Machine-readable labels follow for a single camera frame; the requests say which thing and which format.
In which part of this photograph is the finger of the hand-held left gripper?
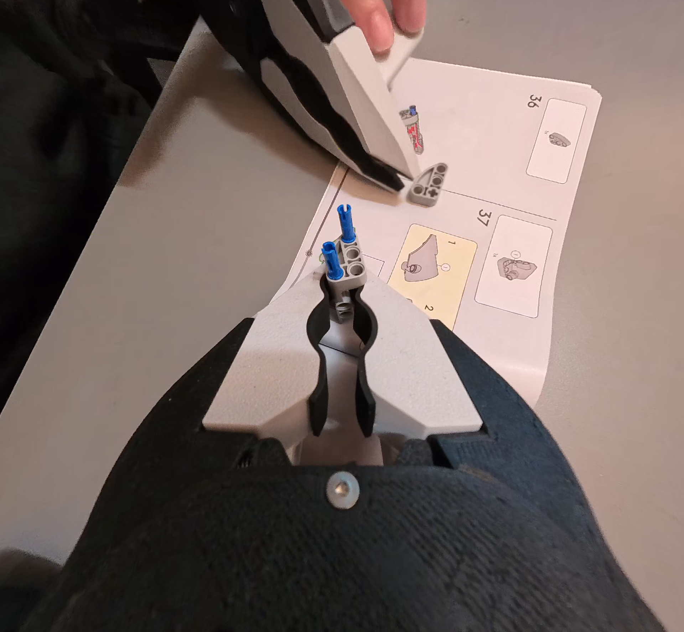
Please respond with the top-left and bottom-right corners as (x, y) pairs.
(260, 49), (405, 194)
(256, 0), (426, 182)

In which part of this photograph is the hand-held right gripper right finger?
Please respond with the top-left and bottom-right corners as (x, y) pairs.
(354, 274), (486, 466)

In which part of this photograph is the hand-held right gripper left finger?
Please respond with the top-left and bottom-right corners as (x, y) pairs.
(202, 273), (335, 466)

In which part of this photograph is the grey triangular brick piece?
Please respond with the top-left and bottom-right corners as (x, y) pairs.
(405, 163), (450, 208)

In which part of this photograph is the grey brick with blue pins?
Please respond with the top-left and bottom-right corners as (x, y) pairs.
(320, 203), (368, 323)

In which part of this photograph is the white instruction booklet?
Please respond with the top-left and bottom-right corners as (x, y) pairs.
(270, 57), (603, 408)

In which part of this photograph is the person's dark clothing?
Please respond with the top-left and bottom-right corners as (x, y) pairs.
(0, 1), (198, 413)

